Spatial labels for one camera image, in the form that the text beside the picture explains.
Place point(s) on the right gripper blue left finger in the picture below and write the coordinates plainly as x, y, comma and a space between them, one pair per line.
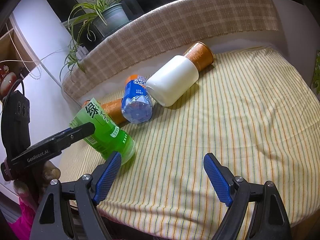
54, 220

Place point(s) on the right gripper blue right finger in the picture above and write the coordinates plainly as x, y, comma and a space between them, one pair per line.
269, 219

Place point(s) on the green plastic cup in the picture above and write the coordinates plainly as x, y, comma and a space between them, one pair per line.
108, 137

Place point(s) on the orange paper cup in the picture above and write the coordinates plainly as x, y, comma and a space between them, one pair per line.
200, 55
113, 109

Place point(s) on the white cup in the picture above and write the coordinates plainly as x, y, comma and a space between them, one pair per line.
172, 80

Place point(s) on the gloved left hand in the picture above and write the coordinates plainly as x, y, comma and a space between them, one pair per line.
33, 184

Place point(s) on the striped cream cushion cover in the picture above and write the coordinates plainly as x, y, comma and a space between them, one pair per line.
255, 113

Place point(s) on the green spider plant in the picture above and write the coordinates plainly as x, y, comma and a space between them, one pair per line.
76, 17

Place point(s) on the grey plant pot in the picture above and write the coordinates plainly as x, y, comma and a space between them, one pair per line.
113, 18

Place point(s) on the beige plaid blanket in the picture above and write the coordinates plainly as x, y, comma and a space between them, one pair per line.
166, 28

